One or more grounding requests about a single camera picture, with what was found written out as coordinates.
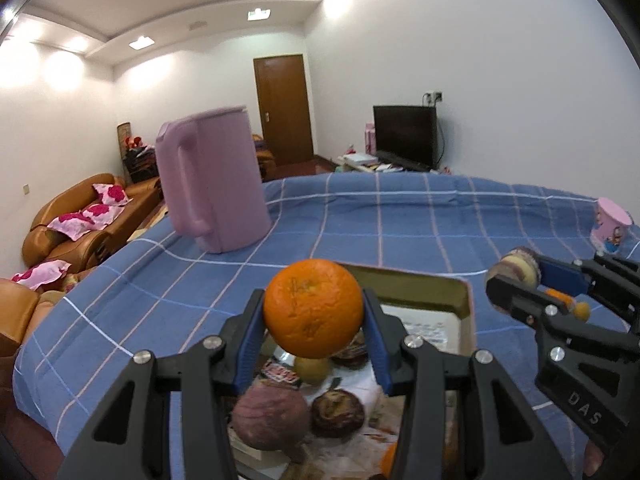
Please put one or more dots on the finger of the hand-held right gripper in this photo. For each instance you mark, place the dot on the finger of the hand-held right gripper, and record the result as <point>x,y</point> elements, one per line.
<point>560,275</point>
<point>515,297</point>

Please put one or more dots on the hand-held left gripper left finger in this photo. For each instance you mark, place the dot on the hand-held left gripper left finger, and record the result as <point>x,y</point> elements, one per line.
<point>247,340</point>

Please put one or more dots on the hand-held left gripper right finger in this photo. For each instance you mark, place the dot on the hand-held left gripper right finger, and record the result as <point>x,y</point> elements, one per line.
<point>375,350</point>

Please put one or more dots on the dark purple round fruit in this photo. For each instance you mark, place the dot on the dark purple round fruit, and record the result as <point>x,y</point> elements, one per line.
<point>352,355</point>
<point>337,407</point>

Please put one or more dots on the purple and cream sliced fruit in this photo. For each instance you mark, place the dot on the purple and cream sliced fruit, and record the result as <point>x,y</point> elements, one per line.
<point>520,265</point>

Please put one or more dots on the small orange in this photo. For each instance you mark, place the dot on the small orange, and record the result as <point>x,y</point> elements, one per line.
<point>390,460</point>
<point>580,311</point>

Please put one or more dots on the pink metal tin box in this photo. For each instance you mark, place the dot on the pink metal tin box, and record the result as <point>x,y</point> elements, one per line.
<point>450,305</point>

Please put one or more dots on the large orange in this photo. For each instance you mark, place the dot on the large orange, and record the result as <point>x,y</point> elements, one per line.
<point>312,307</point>

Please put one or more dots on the purple turnip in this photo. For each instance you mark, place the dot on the purple turnip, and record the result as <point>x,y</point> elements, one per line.
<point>270,417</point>

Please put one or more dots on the person's right hand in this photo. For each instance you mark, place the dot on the person's right hand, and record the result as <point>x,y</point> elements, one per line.
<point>593,460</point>

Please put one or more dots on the pink cartoon cup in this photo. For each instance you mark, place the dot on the pink cartoon cup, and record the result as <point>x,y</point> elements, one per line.
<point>611,225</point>

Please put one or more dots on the blue checked cloth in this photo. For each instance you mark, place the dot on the blue checked cloth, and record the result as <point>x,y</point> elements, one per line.
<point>400,220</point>

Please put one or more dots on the pink plastic pitcher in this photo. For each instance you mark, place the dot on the pink plastic pitcher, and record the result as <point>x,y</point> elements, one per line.
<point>220,185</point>

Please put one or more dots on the white low tv stand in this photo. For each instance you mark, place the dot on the white low tv stand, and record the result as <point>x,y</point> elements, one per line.
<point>360,162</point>

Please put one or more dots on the brown leather sofa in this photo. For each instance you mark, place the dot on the brown leather sofa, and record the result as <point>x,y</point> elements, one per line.
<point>80,250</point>

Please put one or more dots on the pink floral cushion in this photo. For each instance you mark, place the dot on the pink floral cushion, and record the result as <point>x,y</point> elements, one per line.
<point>75,224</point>
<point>111,192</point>
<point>102,212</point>
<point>40,274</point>

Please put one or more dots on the black television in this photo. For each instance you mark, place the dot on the black television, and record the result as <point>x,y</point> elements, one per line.
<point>405,135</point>

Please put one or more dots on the dark shelf with red items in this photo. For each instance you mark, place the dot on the dark shelf with red items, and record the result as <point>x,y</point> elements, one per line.
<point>137,160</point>

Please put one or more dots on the pink bottle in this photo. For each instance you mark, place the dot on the pink bottle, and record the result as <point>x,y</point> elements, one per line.
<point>370,139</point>

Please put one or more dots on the brown wooden door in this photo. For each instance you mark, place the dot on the brown wooden door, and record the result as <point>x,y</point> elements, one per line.
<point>282,110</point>

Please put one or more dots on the square ceiling light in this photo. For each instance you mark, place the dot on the square ceiling light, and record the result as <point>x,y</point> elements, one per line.
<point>141,42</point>
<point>260,12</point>

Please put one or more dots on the white wall outlet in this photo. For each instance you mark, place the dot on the white wall outlet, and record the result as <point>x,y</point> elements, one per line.
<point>433,96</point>

